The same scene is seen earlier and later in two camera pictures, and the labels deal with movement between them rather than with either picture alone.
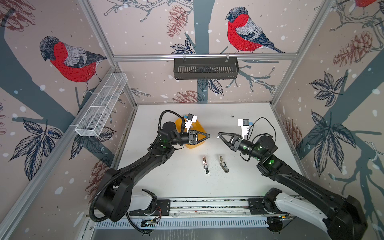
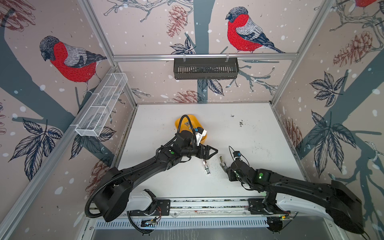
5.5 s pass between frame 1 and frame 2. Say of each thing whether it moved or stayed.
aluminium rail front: stayed
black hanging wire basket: stayed
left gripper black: moved
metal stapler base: stayed
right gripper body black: moved
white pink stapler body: stayed
